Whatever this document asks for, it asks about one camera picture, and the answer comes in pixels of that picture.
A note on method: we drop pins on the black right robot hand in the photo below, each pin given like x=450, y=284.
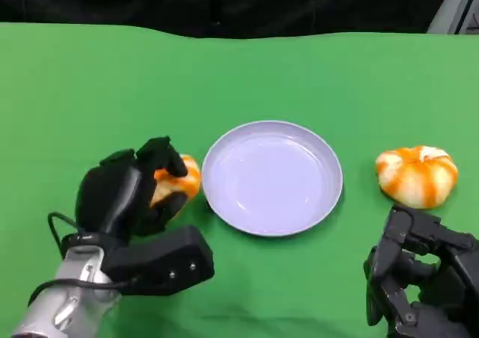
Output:
x=423, y=278

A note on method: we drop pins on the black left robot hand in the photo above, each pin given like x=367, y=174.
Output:
x=112, y=192

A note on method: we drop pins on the orange and white bread roll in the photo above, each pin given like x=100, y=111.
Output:
x=179, y=184
x=417, y=177

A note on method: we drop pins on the lilac plate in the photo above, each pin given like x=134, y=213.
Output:
x=272, y=178

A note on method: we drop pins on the green cloth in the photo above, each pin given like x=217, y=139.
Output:
x=239, y=91

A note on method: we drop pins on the black backdrop curtain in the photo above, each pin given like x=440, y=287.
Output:
x=213, y=3

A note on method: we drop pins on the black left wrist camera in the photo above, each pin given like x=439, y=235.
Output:
x=161, y=261

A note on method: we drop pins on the grey metal frame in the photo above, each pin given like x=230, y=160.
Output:
x=456, y=9

